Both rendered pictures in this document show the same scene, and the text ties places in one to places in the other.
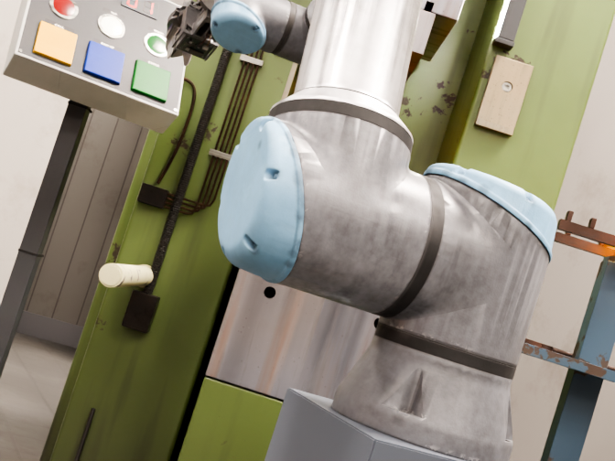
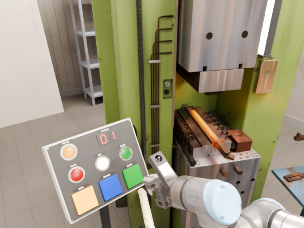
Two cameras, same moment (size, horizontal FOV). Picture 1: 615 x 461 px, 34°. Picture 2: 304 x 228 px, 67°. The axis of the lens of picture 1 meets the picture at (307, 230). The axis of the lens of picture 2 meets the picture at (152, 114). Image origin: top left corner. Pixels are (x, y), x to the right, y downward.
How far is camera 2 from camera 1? 167 cm
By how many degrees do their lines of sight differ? 32
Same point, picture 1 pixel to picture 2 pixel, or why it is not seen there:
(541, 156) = (280, 93)
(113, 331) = (137, 207)
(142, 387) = (154, 215)
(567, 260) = not seen: hidden behind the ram
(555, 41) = (285, 43)
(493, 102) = (262, 82)
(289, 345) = not seen: hidden behind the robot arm
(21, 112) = (27, 41)
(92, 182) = (60, 46)
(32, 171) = (42, 59)
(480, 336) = not seen: outside the picture
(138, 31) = (114, 154)
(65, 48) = (91, 199)
